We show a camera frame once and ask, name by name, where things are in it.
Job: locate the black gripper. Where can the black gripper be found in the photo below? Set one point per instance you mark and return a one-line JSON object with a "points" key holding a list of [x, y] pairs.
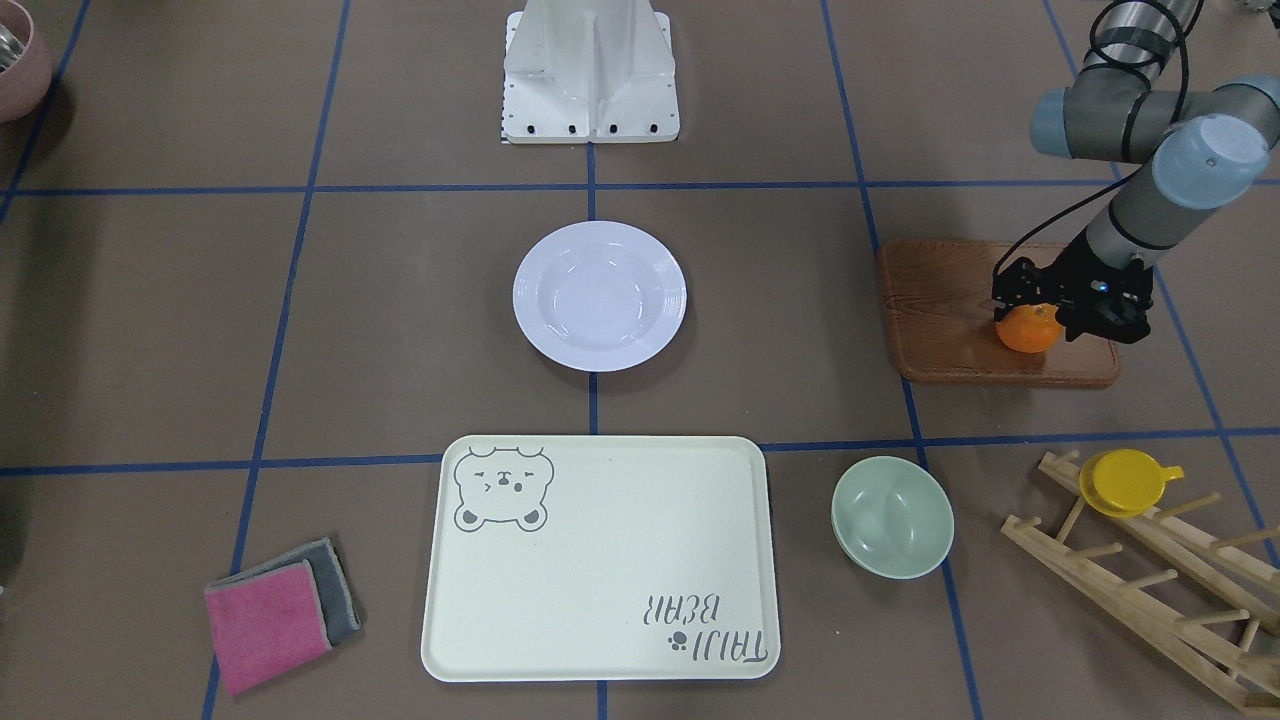
{"points": [[1062, 277]]}

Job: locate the orange fruit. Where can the orange fruit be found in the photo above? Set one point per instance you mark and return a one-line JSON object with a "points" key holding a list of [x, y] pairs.
{"points": [[1030, 329]]}

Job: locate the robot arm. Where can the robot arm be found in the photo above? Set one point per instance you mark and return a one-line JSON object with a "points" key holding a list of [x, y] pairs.
{"points": [[1193, 153]]}

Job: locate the cream bear tray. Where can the cream bear tray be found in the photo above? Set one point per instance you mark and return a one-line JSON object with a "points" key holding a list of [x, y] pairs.
{"points": [[568, 558]]}

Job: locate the wooden cutting board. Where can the wooden cutting board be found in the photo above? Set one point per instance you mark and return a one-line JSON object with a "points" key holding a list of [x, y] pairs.
{"points": [[941, 328]]}

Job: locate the yellow mug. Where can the yellow mug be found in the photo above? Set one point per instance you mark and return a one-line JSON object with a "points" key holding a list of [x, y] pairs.
{"points": [[1125, 482]]}

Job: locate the green bowl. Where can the green bowl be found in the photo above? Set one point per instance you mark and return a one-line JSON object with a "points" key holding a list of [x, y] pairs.
{"points": [[892, 518]]}

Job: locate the wooden dish rack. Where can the wooden dish rack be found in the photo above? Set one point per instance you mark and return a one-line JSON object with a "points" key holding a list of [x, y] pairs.
{"points": [[1203, 610]]}

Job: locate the white ribbed plate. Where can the white ribbed plate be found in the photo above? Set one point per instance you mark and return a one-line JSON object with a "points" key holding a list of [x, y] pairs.
{"points": [[599, 296]]}

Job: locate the grey cloth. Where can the grey cloth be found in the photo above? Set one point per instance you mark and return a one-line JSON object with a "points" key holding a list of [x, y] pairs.
{"points": [[335, 600]]}

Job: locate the pink cloth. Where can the pink cloth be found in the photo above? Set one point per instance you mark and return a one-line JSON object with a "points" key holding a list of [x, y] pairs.
{"points": [[265, 626]]}

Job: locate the pink bowl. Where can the pink bowl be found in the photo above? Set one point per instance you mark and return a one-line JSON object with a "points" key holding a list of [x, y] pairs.
{"points": [[27, 63]]}

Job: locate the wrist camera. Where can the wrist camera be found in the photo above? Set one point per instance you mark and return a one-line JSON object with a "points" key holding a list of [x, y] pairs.
{"points": [[1020, 284]]}

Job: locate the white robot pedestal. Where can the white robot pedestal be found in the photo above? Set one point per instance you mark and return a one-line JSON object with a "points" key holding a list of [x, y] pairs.
{"points": [[589, 72]]}

